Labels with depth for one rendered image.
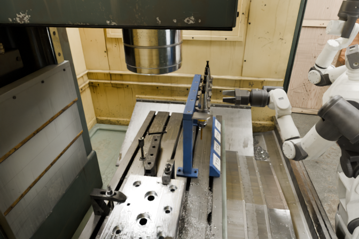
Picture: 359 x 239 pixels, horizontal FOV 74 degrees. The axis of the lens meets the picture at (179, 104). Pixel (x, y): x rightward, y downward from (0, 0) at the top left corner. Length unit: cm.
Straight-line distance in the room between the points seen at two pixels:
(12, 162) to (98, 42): 118
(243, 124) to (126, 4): 138
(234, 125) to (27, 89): 129
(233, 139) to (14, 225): 125
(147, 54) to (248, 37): 115
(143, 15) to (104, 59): 139
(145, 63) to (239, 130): 122
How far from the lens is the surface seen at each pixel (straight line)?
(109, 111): 208
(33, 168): 99
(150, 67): 59
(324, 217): 128
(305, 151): 109
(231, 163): 148
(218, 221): 100
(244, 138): 169
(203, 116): 96
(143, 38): 58
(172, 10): 51
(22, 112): 90
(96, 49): 190
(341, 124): 94
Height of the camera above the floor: 169
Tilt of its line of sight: 27 degrees down
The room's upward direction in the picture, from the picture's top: straight up
